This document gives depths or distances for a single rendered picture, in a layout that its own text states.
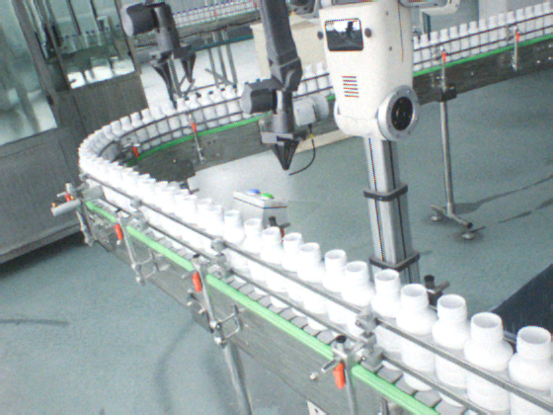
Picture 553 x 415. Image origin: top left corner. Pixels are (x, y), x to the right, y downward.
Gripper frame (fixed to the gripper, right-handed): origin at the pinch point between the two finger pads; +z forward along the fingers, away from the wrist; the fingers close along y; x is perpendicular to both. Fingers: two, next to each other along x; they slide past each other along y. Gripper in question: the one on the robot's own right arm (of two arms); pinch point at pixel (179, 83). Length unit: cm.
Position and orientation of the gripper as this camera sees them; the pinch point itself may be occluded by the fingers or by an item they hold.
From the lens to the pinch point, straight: 155.5
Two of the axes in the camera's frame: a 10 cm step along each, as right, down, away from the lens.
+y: -7.8, 3.8, -5.0
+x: 6.0, 2.1, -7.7
